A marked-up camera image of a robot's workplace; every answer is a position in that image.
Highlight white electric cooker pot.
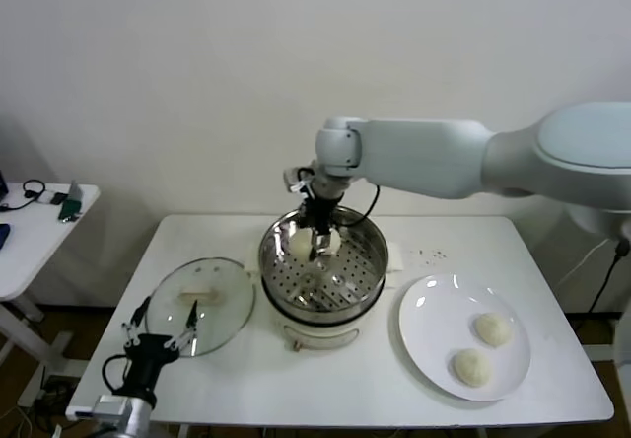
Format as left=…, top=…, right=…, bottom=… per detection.
left=245, top=240, right=406, bottom=354

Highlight white round plate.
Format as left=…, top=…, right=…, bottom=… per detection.
left=397, top=273, right=532, bottom=402

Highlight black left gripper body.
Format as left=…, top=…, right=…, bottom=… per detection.
left=122, top=332, right=179, bottom=395

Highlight white side table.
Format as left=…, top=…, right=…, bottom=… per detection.
left=0, top=181, right=102, bottom=390

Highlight black wall cable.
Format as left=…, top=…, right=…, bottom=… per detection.
left=589, top=238, right=631, bottom=314

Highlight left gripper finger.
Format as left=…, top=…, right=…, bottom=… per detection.
left=165, top=299, right=201, bottom=351
left=121, top=295, right=152, bottom=348

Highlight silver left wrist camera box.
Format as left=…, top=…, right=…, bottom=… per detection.
left=65, top=394, right=132, bottom=422

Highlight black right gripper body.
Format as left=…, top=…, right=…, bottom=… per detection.
left=297, top=200, right=340, bottom=236

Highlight white wall cable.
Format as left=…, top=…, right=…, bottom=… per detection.
left=559, top=238, right=612, bottom=291

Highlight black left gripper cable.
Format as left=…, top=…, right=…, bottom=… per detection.
left=102, top=353, right=128, bottom=395

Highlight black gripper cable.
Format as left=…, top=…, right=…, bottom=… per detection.
left=339, top=183, right=384, bottom=227
left=102, top=353, right=128, bottom=395

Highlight tangled floor cables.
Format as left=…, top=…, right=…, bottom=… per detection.
left=19, top=366, right=78, bottom=409

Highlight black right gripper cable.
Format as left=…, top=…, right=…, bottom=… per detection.
left=339, top=183, right=384, bottom=227

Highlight steel steamer basket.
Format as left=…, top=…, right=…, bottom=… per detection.
left=258, top=204, right=389, bottom=312

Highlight glass lid with cream handle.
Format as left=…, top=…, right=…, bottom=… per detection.
left=145, top=257, right=257, bottom=359

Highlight green tool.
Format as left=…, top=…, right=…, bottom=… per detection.
left=58, top=181, right=85, bottom=223

